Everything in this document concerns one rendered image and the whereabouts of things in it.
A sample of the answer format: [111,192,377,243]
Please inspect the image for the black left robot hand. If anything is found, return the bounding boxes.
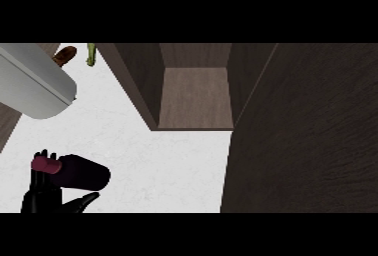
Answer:
[19,148,102,214]

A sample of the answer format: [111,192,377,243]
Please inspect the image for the dark brown cabinet door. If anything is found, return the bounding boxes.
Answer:
[219,43,378,214]

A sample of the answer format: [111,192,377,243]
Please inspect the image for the brown bread loaf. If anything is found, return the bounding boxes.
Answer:
[52,45,78,68]

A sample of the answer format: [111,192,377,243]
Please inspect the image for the brown wooden panel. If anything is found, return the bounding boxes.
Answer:
[0,102,24,153]

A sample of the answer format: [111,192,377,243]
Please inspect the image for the brown wooden cabinet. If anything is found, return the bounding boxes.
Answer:
[96,43,279,132]

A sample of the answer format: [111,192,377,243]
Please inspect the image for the dark wine bottle red cap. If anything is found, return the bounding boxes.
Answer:
[30,154,112,192]

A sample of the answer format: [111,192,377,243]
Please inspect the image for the green vegetable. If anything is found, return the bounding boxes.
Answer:
[86,43,97,67]

